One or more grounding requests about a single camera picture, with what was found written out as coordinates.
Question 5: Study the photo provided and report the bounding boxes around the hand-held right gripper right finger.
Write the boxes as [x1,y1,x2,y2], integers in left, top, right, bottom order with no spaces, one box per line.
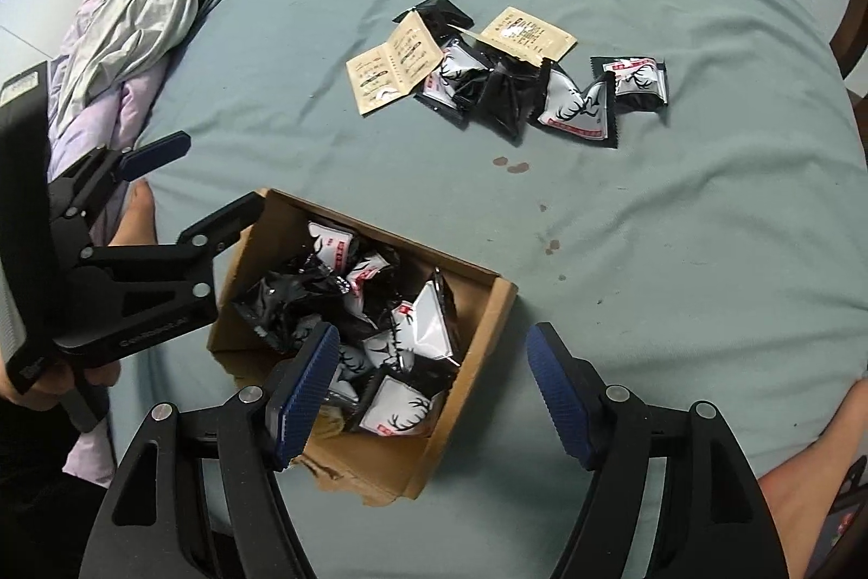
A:
[525,322,791,579]

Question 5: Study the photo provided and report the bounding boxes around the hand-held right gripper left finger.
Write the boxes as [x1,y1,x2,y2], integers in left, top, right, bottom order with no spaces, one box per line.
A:
[95,322,340,579]

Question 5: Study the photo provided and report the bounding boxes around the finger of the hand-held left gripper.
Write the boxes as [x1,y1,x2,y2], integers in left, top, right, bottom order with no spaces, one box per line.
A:
[47,131,192,227]
[81,191,265,302]

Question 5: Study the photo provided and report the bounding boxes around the pile of black white packets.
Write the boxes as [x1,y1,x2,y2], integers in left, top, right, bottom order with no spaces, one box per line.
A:
[231,221,469,439]

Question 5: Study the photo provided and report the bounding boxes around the brown cardboard box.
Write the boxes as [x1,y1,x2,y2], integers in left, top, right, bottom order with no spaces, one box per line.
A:
[207,187,520,508]

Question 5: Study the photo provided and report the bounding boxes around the beige twin sachet strip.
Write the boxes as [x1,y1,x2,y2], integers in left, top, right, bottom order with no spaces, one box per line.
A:
[346,12,446,117]

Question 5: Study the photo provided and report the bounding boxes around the white antler snack packet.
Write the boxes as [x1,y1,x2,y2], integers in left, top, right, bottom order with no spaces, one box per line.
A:
[413,40,489,129]
[529,60,621,149]

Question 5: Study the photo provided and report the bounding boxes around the black snack packet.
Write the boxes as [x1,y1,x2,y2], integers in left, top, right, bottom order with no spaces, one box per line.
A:
[397,0,474,34]
[475,56,544,146]

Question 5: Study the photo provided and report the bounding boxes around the black white deer packet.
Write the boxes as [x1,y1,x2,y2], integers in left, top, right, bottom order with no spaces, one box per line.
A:
[590,55,671,112]

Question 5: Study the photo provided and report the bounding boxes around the beige single sachet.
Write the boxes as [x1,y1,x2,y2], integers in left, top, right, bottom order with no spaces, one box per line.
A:
[479,7,579,66]

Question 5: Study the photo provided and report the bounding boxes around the person's left hand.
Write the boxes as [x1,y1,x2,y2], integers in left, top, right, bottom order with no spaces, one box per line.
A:
[0,363,122,398]

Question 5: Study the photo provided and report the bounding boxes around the person's left leg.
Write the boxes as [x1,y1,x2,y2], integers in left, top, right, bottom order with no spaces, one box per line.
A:
[108,179,158,247]

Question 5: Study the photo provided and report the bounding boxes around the pink quilt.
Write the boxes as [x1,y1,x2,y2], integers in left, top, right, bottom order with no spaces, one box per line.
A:
[44,0,170,488]

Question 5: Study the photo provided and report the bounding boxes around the grey crumpled blanket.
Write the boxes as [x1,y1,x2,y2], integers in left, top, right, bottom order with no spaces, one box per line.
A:
[50,0,327,129]

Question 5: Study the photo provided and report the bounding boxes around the person's black pants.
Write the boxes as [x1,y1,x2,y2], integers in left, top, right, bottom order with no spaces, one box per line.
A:
[0,396,119,579]

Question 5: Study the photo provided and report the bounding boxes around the dark object with red pattern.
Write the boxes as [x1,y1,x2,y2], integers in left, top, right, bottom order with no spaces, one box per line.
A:
[824,470,868,579]

